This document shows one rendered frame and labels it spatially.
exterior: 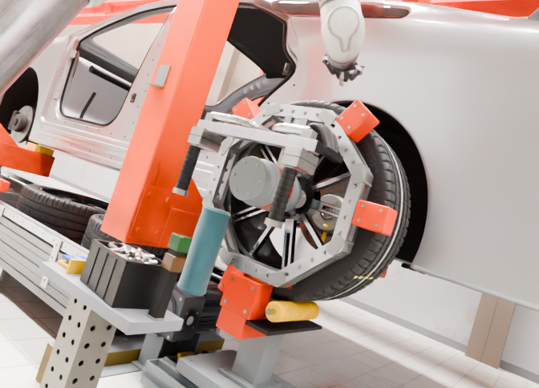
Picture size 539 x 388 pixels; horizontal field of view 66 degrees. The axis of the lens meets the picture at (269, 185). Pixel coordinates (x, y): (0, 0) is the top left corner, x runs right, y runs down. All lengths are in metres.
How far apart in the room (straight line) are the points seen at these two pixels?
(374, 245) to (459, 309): 3.91
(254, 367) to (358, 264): 0.50
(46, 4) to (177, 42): 0.98
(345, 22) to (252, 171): 0.45
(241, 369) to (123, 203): 0.71
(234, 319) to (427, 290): 4.00
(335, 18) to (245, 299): 0.80
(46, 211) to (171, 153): 1.09
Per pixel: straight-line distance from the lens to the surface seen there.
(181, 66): 1.61
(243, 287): 1.29
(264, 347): 1.44
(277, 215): 1.00
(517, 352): 5.05
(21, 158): 3.45
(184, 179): 1.22
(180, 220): 1.71
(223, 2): 1.75
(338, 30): 1.05
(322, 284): 1.26
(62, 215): 2.50
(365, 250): 1.21
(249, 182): 1.15
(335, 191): 1.79
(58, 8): 0.77
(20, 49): 0.74
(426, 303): 5.15
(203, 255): 1.26
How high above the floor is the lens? 0.78
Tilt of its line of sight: 3 degrees up
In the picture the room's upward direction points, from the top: 18 degrees clockwise
